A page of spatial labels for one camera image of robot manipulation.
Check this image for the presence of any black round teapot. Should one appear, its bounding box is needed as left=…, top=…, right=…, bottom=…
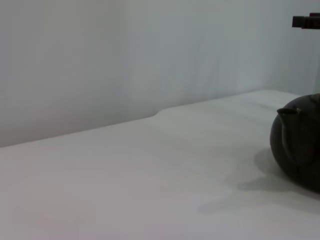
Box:
left=269, top=92, right=320, bottom=194

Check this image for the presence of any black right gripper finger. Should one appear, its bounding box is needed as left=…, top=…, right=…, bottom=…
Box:
left=291, top=12, right=320, bottom=30

